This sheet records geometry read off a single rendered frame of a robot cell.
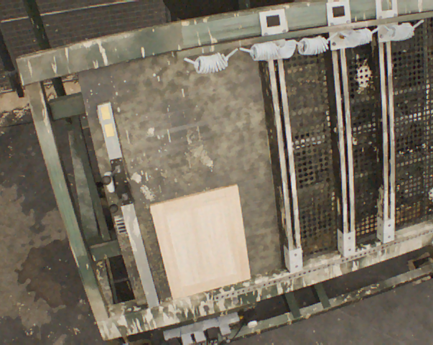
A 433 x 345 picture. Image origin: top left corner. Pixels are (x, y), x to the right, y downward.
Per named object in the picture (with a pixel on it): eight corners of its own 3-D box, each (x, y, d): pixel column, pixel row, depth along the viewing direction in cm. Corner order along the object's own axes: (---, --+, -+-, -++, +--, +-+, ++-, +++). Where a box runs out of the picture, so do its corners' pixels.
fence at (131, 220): (148, 302, 227) (149, 307, 223) (97, 103, 189) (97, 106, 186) (158, 300, 228) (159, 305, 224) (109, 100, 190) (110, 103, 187)
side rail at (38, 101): (95, 307, 228) (96, 322, 218) (26, 78, 185) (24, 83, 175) (107, 305, 229) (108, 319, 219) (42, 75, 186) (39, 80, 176)
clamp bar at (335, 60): (334, 251, 243) (356, 275, 221) (314, 1, 196) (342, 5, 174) (352, 245, 244) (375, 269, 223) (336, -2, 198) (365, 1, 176)
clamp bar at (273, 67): (281, 267, 238) (300, 294, 216) (250, 11, 191) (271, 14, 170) (301, 261, 239) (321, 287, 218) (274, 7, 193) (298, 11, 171)
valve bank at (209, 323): (166, 367, 239) (162, 355, 219) (159, 341, 247) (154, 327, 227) (262, 341, 247) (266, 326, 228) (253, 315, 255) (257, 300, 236)
